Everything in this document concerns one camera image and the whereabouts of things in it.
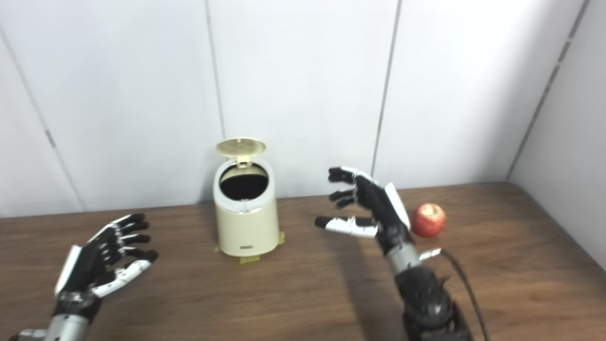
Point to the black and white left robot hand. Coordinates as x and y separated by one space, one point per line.
87 267

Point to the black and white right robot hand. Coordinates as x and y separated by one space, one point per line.
383 213

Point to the red apple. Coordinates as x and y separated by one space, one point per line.
429 221

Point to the cream-colored bin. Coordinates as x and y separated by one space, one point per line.
246 227

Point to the round cream bin lid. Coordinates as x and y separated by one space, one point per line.
240 147

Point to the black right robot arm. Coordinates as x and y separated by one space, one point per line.
426 298

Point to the long yellow tape piece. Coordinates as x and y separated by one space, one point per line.
281 237

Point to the wide yellow tape piece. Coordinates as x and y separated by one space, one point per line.
249 259

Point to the dark wall seam hinge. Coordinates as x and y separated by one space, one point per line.
50 139

